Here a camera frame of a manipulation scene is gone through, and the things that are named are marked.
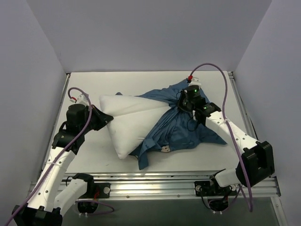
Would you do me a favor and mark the blue cartoon print pillowcase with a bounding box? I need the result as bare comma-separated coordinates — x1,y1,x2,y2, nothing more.
130,80,226,170

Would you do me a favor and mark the white pillow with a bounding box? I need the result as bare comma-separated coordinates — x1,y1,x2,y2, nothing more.
99,95,170,160

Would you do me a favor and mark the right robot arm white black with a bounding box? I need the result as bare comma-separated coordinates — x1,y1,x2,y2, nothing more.
177,85,275,194

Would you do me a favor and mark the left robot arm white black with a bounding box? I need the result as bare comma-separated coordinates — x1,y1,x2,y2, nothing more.
12,104,113,226

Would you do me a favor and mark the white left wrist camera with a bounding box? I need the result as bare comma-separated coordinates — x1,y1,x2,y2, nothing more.
70,94,89,106

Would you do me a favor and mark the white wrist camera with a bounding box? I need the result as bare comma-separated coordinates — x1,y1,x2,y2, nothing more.
187,76,201,87
70,94,89,106

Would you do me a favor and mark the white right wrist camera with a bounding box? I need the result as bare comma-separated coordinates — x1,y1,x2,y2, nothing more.
187,76,201,87

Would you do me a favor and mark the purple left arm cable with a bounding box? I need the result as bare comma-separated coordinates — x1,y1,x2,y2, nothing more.
4,87,116,226

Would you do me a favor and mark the aluminium left side rail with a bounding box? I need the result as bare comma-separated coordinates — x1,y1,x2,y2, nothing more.
41,73,71,170

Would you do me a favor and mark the aluminium rail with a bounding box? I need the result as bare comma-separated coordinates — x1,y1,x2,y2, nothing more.
228,72,259,140
41,73,71,170

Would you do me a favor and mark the aluminium right side rail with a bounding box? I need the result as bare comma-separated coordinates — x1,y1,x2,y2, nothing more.
228,72,259,140

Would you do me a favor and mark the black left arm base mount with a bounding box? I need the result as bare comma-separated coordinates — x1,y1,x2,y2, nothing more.
93,183,111,200

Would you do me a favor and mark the aluminium front rail frame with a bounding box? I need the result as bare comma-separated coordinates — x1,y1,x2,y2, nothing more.
28,171,282,201

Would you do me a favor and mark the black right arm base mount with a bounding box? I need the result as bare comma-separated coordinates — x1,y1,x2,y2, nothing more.
194,180,218,197

